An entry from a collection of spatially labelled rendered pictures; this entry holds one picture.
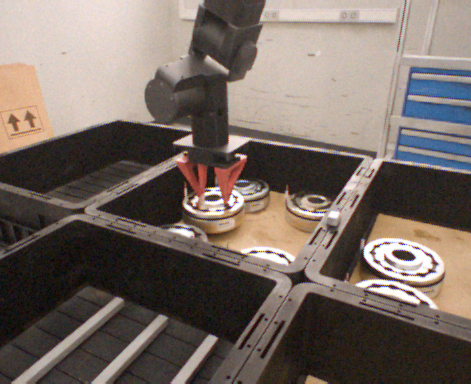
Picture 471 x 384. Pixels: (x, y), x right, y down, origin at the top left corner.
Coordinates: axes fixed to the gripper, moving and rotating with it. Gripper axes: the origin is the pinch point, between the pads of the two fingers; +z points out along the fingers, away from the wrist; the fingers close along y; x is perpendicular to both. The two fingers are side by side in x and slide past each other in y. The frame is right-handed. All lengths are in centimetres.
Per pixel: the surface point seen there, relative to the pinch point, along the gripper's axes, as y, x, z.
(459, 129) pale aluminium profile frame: 32, 187, 34
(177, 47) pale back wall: -237, 306, 10
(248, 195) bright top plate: 2.1, 8.4, 3.2
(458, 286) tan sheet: 36.6, 2.5, 6.7
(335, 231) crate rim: 22.5, -8.4, -3.6
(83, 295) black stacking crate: -5.4, -23.5, 5.6
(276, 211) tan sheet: 6.7, 10.5, 6.4
